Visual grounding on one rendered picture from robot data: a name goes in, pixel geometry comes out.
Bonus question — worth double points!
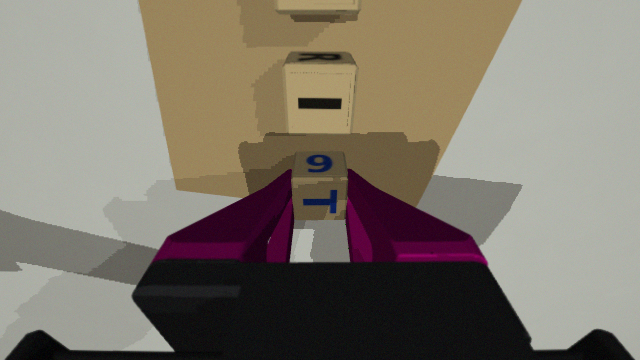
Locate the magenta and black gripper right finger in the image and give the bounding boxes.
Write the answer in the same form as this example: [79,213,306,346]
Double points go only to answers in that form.
[345,169,488,266]

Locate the tan flat mat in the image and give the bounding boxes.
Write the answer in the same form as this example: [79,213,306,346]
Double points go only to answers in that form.
[139,0,522,207]

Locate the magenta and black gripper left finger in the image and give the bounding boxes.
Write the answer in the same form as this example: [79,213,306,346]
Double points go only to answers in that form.
[151,169,294,263]

